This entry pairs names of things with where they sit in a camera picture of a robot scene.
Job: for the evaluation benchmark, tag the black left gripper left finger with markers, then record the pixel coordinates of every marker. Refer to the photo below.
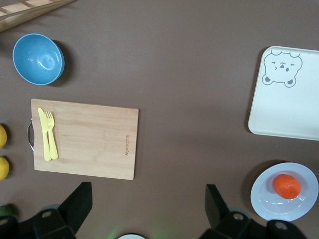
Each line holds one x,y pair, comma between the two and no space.
72,211

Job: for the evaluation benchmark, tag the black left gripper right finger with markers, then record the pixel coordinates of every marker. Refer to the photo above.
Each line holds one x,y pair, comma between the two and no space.
219,219

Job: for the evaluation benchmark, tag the white round plate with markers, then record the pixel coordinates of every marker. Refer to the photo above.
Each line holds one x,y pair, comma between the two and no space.
264,201

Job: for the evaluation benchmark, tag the orange fruit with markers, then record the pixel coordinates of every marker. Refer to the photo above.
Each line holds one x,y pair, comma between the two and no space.
286,186

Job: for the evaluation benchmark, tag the dark green lime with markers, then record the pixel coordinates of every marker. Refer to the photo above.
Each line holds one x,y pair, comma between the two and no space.
6,210

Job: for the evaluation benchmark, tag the yellow plastic fork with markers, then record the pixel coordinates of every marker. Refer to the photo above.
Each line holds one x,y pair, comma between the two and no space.
52,144

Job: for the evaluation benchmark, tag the wooden cutting board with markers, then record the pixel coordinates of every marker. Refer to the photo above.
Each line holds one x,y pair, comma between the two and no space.
94,142

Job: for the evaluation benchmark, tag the yellow plastic knife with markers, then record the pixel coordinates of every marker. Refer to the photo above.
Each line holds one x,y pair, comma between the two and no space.
45,134

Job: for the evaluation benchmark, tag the yellow lemon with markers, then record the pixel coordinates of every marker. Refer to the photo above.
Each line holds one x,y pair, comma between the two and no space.
2,136
2,168

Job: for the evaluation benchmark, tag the cream tray with bear print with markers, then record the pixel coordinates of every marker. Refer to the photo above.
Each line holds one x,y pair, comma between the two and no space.
286,112

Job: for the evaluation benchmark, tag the blue bowl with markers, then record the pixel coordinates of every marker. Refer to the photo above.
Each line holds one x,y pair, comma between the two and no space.
37,58

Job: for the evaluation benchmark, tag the wooden drying rack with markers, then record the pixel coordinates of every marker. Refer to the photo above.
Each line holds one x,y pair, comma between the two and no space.
22,12

